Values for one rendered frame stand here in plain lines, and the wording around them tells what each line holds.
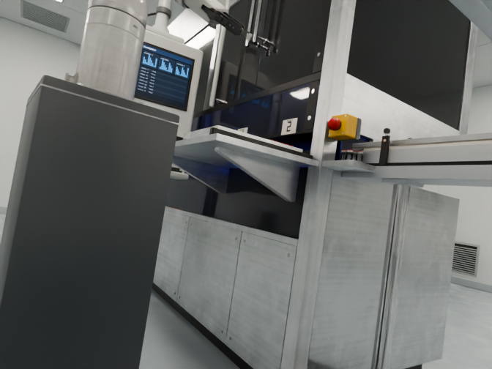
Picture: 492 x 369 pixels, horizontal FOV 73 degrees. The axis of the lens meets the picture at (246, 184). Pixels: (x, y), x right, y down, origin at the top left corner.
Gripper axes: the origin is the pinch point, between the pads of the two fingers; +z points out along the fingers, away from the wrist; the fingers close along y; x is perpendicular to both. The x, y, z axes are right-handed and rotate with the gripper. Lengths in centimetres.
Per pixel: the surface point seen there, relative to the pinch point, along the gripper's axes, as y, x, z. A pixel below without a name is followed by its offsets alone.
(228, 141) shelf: 16.5, -22.9, 18.4
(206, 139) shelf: 15.5, -27.2, 12.4
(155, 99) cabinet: -61, -67, -36
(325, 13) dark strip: -39.6, 15.5, 16.3
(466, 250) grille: -365, -125, 349
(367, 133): -29, -8, 56
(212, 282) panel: -12, -102, 46
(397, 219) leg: 4, -16, 74
